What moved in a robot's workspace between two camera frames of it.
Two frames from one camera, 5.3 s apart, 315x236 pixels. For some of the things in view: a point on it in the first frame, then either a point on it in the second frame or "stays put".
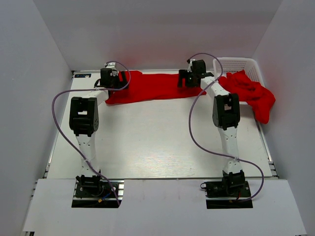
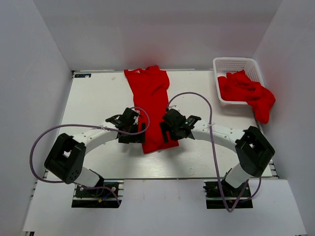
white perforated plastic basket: (222, 66) stays put
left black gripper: (121, 84) to (137, 138)
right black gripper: (183, 73) to (164, 126)
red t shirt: (143, 86) to (149, 86)
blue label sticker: (82, 75) stays put
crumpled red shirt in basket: (261, 98) stays put
